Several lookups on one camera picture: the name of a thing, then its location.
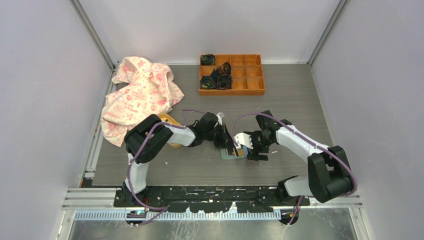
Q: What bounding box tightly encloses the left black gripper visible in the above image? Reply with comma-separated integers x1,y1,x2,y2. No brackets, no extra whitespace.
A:
203,122,236,149

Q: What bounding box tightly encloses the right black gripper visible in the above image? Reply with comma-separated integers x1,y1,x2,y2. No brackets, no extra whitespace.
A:
245,131,274,161

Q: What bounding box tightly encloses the light green card holder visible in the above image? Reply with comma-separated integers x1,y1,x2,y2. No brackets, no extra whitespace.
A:
220,147,248,160

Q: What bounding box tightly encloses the yellow oval tray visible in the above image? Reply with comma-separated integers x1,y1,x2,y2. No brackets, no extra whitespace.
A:
158,113,182,148

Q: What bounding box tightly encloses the yellow credit card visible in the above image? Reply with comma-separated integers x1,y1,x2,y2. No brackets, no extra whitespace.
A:
235,149,247,158

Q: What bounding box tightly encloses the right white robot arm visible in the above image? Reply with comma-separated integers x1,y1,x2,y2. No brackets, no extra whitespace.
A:
247,110,358,206

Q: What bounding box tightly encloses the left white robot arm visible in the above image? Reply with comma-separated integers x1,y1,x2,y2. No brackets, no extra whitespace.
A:
124,112,235,207

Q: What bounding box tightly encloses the dark rolled sock bottom-middle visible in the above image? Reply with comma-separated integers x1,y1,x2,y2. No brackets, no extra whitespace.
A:
215,74,233,90

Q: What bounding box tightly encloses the dark rolled sock bottom-left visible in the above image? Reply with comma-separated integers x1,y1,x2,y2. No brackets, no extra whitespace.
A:
199,75,215,90

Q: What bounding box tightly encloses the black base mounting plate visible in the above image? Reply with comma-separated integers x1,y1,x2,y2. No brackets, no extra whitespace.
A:
113,185,310,213

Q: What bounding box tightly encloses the orange compartment organizer box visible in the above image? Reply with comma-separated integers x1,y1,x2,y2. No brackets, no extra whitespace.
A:
198,54,266,96

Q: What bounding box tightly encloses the dark rolled sock middle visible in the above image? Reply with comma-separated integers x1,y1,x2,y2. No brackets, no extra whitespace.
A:
209,62,232,80

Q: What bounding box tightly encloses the dark rolled sock top-left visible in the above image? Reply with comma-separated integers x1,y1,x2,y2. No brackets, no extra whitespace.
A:
200,54,216,66

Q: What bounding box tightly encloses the pink patterned cloth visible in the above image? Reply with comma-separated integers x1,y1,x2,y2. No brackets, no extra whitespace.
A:
100,56,185,147

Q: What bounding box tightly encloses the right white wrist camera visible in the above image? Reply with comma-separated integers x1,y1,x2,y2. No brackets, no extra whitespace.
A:
233,132,253,150

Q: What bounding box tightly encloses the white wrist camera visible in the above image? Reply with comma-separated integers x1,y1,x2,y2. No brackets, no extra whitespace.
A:
215,112,225,126
233,132,253,150

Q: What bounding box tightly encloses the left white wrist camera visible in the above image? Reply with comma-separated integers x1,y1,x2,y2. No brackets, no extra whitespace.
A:
215,112,225,126

